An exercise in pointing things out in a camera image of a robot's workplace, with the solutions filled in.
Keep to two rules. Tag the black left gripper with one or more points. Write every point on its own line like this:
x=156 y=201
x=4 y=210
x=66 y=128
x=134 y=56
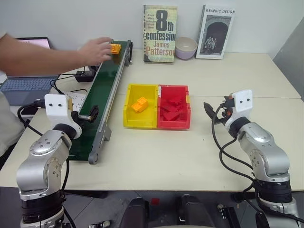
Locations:
x=74 y=116

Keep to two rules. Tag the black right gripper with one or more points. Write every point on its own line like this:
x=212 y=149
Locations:
x=226 y=104

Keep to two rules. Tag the orange toy brick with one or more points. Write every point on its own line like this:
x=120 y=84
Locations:
x=116 y=49
x=140 y=104

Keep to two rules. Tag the person's bare forearm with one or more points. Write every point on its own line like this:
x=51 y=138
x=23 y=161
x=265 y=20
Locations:
x=42 y=59

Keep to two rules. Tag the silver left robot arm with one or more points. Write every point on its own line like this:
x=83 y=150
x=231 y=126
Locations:
x=40 y=154

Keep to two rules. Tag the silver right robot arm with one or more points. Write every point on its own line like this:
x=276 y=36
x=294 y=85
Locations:
x=261 y=147

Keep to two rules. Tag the green conveyor belt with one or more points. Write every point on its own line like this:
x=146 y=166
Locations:
x=99 y=90

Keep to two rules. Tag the person's bare hand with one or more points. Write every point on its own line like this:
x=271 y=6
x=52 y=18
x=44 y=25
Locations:
x=95 y=52

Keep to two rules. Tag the red toy brick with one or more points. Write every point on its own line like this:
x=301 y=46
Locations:
x=174 y=102
x=172 y=116
x=182 y=111

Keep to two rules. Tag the black power adapter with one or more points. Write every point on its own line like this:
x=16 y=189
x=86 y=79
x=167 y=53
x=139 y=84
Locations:
x=84 y=76

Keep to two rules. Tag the red plastic bin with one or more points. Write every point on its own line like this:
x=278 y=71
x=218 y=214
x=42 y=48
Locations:
x=173 y=125

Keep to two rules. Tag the yellow plastic bin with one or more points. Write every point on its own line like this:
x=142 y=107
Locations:
x=140 y=122

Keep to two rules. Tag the lavender ceramic bowl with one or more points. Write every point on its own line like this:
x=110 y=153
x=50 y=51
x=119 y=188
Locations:
x=186 y=51

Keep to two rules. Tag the blue-grey laptop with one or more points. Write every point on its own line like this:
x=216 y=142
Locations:
x=26 y=86

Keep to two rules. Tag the Graphic Design book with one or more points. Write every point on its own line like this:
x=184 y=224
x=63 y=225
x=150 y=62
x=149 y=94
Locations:
x=215 y=33

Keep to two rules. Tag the person's white shirt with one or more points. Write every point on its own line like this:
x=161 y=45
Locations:
x=9 y=128

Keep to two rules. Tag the dark tablet with pink screen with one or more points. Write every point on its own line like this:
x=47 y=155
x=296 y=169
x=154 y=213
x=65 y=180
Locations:
x=35 y=43

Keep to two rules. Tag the dark rounded shape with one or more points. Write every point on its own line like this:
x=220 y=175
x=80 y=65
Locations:
x=134 y=213
x=194 y=211

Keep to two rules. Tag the small red square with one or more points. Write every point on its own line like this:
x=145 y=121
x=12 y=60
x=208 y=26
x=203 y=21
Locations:
x=155 y=202

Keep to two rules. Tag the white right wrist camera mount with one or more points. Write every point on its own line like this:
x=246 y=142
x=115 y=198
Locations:
x=242 y=102

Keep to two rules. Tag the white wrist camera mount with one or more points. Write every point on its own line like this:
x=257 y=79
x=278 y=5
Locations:
x=242 y=102
x=55 y=107

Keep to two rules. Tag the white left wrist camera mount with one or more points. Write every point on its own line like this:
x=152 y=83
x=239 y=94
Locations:
x=55 y=107

